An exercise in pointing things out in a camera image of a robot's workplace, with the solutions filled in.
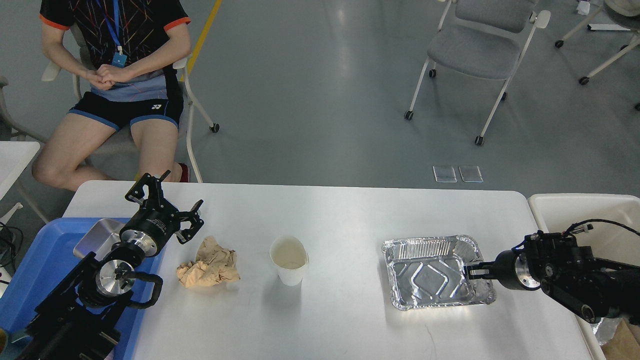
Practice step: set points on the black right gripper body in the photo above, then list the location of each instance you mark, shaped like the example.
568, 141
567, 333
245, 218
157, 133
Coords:
512, 271

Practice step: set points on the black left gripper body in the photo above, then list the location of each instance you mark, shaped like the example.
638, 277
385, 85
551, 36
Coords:
150, 230

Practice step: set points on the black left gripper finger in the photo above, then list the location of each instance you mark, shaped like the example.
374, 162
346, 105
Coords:
148, 194
184, 235

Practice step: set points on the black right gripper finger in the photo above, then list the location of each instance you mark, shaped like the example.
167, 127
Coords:
479, 267
480, 276

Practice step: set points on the stainless steel rectangular tray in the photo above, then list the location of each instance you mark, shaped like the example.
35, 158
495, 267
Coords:
99, 239

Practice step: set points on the aluminium foil tray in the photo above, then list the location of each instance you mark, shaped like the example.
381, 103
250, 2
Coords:
429, 272

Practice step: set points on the white paper cup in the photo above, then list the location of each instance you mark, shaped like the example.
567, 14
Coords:
290, 259

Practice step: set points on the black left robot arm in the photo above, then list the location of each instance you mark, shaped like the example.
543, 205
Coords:
77, 320

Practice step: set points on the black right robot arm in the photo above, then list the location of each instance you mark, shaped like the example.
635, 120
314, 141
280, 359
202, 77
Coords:
590, 287

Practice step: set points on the crumpled brown paper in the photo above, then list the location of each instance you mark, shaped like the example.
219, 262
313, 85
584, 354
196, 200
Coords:
213, 265

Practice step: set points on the grey chair left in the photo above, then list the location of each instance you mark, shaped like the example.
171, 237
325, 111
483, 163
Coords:
122, 141

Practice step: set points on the grey chair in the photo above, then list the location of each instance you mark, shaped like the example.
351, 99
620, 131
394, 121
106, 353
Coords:
478, 53
122, 141

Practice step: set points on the foil trays in bin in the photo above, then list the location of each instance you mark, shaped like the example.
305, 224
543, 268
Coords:
618, 339

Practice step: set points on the white plastic bin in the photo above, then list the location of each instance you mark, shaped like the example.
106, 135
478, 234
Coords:
555, 212

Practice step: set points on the white side table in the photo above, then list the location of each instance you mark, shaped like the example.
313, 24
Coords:
15, 156

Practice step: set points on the person in patterned shirt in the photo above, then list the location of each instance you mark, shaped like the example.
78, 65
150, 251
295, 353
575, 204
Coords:
125, 49

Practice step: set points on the teal object bottom left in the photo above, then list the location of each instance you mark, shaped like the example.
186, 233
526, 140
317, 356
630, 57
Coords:
12, 345

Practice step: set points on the grey chair right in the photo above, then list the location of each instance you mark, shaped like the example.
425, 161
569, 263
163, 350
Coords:
478, 53

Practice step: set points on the chair far right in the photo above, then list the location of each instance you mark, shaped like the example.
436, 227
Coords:
619, 23

